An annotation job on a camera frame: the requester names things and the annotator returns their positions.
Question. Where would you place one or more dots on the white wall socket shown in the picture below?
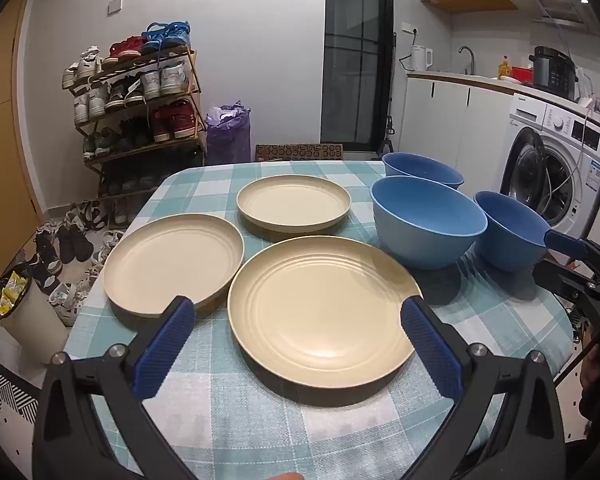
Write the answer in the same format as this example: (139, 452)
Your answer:
(411, 29)

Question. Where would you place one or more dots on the black and white patterned rug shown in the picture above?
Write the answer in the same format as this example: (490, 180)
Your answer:
(15, 400)

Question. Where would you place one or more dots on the white electric kettle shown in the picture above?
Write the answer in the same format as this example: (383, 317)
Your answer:
(420, 59)

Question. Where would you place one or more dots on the red container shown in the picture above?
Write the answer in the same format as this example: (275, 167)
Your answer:
(521, 75)

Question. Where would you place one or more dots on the white base cabinets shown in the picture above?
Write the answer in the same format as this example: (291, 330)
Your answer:
(450, 125)

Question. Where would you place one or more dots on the white trash bin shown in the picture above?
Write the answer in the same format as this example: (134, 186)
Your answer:
(32, 330)

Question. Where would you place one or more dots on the white washing machine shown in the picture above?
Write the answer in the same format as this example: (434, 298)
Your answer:
(530, 115)

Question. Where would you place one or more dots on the range hood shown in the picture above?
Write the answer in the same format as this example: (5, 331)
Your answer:
(560, 5)

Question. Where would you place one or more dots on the wooden shoe rack with shoes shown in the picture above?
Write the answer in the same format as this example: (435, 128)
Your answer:
(170, 117)

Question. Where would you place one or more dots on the yellow wooden door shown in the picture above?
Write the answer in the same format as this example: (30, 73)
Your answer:
(2, 160)

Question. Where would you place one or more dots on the chrome faucet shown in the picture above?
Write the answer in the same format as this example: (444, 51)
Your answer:
(471, 57)

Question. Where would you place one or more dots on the teal checked tablecloth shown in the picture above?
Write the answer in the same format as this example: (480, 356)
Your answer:
(260, 430)

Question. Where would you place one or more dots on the black framed glass door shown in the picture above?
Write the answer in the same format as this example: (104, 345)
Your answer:
(355, 60)

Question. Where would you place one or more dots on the person's left hand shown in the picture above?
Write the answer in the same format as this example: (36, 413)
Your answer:
(287, 476)

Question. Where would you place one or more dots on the upright vacuum cleaner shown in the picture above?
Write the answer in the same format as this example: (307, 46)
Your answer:
(390, 125)

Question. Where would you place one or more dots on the large light blue bowl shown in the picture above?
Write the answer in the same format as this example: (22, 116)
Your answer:
(425, 215)

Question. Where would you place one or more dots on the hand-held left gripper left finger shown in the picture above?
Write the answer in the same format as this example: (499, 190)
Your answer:
(165, 345)

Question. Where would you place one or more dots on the purple trash bag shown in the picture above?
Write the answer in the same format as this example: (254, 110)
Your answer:
(227, 135)

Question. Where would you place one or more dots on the dark blue bowl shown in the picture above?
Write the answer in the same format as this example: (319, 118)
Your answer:
(420, 167)
(505, 220)

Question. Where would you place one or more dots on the white light switch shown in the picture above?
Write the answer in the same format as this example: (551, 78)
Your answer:
(115, 5)

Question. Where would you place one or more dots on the scattered pile of shoes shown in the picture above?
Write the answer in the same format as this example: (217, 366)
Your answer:
(72, 245)

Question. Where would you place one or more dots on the black pressure cooker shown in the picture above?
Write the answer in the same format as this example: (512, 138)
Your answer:
(552, 72)

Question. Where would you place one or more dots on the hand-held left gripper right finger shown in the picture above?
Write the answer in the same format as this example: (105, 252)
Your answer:
(430, 345)

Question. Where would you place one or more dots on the beige plate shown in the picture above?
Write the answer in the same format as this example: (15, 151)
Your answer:
(292, 202)
(325, 305)
(170, 260)

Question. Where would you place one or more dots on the yellow bottle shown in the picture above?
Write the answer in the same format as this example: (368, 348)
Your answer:
(504, 69)

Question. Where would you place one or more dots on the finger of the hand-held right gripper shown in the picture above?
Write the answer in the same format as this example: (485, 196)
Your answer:
(560, 241)
(570, 287)

